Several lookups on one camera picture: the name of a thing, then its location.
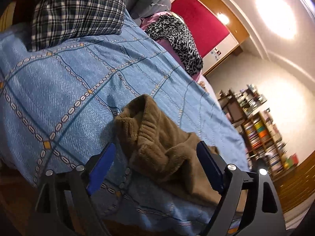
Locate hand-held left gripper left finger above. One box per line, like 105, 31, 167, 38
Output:
26, 143, 116, 236

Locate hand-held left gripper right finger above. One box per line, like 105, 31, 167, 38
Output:
196, 141, 287, 236

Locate brown fleece pants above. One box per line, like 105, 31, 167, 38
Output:
114, 95, 248, 213

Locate wooden bookshelf with books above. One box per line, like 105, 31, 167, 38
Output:
218, 84, 299, 177

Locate pale pink bed sheet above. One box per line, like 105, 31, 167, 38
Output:
197, 75, 222, 104

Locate blue patterned bedspread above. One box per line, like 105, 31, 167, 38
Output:
0, 10, 250, 229

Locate leopard print cloth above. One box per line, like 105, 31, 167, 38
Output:
145, 14, 204, 75

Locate dark plaid pillow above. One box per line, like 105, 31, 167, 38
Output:
31, 0, 130, 52

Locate round ceiling lamp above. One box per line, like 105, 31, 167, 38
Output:
255, 0, 297, 40

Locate grey pillow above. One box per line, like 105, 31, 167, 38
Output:
125, 0, 171, 20

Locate red wall panel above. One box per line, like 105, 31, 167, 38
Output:
170, 0, 230, 58

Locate wooden panel frame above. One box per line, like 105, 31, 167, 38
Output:
188, 0, 250, 77

